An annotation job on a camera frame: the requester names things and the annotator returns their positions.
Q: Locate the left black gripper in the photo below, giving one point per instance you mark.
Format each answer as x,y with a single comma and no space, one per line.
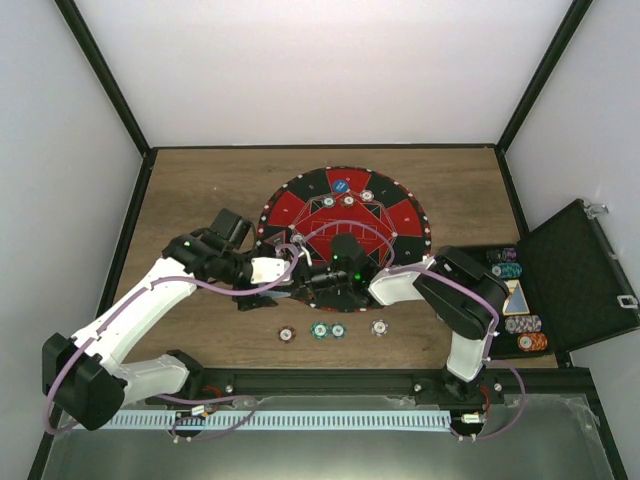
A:
252,300

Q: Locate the light blue slotted cable duct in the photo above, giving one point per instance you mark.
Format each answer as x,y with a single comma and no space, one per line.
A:
381,420

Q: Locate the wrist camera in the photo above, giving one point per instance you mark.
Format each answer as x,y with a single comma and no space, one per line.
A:
350,263
266,270

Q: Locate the black poker set case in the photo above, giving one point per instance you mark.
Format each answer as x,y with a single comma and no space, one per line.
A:
572,280

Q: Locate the teal poker chip stack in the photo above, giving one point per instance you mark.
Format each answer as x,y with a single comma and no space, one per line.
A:
320,330

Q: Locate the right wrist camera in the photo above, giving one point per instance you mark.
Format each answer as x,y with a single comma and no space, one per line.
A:
350,263

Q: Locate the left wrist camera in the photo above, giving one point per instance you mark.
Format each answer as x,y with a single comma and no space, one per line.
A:
266,270

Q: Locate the round red black poker mat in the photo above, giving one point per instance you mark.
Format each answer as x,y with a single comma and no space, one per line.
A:
393,228

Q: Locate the black aluminium frame rail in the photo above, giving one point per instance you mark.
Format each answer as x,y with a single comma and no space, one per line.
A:
263,382

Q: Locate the orange chip row in case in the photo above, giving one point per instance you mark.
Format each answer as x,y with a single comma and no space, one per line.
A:
532,342

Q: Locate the grey chip row in case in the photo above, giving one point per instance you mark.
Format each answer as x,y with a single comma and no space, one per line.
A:
518,324

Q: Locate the purple white poker chip stack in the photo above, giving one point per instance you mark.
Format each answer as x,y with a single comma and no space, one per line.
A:
379,328

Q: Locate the card deck in case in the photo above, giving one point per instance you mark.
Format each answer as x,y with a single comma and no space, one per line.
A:
516,303

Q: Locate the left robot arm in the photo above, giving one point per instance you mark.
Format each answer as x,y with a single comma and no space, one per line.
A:
86,374

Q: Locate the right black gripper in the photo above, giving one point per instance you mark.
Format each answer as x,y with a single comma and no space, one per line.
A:
305,282

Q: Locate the brown poker chip stack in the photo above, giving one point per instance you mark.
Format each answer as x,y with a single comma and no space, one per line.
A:
286,334

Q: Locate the blue round blind button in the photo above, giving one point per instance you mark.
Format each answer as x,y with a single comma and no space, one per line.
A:
340,186

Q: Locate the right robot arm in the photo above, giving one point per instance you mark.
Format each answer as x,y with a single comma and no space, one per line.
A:
464,294

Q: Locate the teal chip row in case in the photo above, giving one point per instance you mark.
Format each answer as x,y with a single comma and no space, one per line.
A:
507,271

